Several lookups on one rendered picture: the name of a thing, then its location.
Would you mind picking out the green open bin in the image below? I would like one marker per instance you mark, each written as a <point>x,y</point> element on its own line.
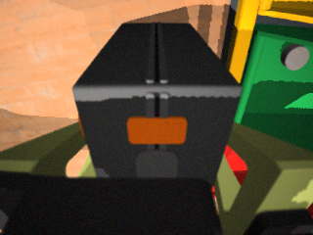
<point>280,102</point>

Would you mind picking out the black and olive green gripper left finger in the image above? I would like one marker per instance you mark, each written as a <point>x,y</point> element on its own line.
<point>48,154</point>

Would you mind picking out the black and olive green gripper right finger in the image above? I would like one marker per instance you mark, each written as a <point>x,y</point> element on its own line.
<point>279,177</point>

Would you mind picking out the yellow bar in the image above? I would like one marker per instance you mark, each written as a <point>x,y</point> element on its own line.
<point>241,36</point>

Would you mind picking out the dark grey shelf rack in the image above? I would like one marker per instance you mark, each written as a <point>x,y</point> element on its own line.
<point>259,20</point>

